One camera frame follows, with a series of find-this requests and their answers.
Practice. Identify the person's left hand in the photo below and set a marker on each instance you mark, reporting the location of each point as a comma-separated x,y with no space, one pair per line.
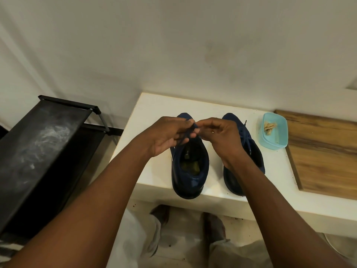
167,133

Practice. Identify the person's right hand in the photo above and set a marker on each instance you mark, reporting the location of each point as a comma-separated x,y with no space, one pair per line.
226,139

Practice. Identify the beige cleaning cloth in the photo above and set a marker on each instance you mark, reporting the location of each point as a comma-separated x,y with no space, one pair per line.
270,127

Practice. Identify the black shoe rack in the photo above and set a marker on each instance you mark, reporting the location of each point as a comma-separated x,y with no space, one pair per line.
39,147

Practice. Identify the person's left forearm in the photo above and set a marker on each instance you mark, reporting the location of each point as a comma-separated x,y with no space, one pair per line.
83,212

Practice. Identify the person's right forearm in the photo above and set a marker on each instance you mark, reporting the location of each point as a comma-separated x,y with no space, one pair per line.
290,220

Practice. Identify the person's left foot grey sock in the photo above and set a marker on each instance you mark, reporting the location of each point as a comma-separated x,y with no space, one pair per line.
161,214

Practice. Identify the person's foot grey sock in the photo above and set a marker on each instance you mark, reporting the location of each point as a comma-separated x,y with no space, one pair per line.
161,214
214,227

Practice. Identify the person's right foot grey sock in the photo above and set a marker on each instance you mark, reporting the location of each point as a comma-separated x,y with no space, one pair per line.
214,227

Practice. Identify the light blue plastic container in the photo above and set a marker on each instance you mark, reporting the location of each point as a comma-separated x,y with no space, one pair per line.
281,136

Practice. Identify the brown wooden board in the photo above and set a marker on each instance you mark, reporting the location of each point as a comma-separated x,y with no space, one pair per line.
326,159

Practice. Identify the white shorts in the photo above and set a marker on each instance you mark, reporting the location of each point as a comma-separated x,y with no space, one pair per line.
131,242

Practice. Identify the white wall switch plate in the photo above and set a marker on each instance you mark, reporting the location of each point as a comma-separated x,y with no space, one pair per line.
352,86

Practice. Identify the black door frame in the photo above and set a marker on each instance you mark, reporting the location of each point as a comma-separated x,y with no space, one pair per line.
3,132

